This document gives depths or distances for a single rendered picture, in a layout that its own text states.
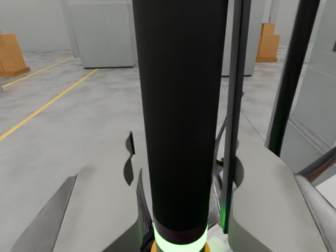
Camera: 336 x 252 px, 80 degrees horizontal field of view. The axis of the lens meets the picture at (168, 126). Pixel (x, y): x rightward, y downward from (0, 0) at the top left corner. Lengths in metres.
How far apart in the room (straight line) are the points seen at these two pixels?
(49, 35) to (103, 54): 6.83
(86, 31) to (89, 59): 0.88
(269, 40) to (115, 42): 5.27
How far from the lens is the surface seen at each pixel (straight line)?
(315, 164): 0.31
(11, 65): 8.39
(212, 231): 0.21
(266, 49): 8.41
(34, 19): 14.36
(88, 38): 7.73
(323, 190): 0.57
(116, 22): 7.41
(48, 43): 14.21
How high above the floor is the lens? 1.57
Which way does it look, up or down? 29 degrees down
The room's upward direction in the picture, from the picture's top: 2 degrees counter-clockwise
